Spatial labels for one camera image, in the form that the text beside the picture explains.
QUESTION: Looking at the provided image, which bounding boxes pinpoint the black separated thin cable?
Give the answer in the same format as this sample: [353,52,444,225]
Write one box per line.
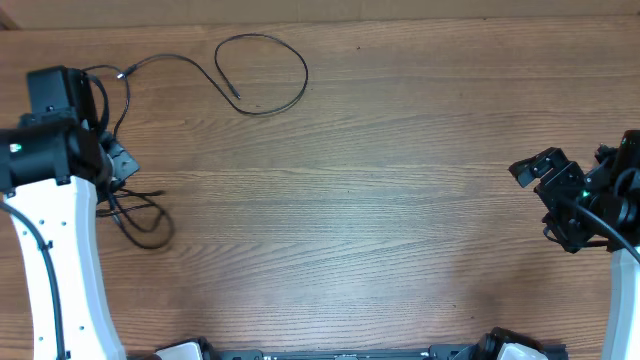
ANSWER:
[117,32,310,117]

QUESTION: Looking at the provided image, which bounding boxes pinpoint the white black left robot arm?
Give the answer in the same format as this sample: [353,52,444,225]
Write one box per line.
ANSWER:
[1,66,139,360]

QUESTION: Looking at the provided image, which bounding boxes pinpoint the black cable bundle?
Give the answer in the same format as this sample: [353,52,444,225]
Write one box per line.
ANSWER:
[82,63,176,251]

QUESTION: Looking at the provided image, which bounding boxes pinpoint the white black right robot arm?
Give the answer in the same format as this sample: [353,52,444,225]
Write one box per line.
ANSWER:
[509,129,639,359]

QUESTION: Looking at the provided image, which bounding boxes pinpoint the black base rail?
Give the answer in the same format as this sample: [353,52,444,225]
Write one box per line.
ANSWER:
[129,327,569,360]

